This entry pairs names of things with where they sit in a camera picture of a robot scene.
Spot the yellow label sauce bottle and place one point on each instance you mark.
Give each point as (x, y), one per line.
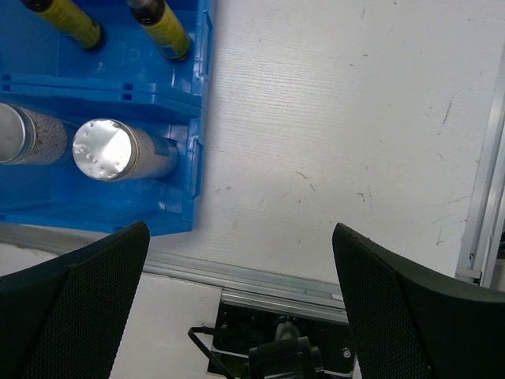
(163, 27)
(69, 19)

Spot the white bead shaker jar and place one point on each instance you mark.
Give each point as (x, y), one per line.
(108, 150)
(28, 137)

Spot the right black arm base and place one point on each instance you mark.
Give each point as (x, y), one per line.
(246, 342)

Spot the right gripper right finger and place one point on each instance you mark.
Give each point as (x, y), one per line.
(408, 321)

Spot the blue three-compartment plastic bin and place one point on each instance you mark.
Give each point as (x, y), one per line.
(127, 80)

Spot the front aluminium rail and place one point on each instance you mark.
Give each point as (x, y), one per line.
(242, 286)

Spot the right aluminium rail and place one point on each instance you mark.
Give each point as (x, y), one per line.
(485, 220)

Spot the aluminium rail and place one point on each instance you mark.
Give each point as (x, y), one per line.
(485, 220)
(242, 286)

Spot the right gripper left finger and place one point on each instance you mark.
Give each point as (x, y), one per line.
(65, 318)

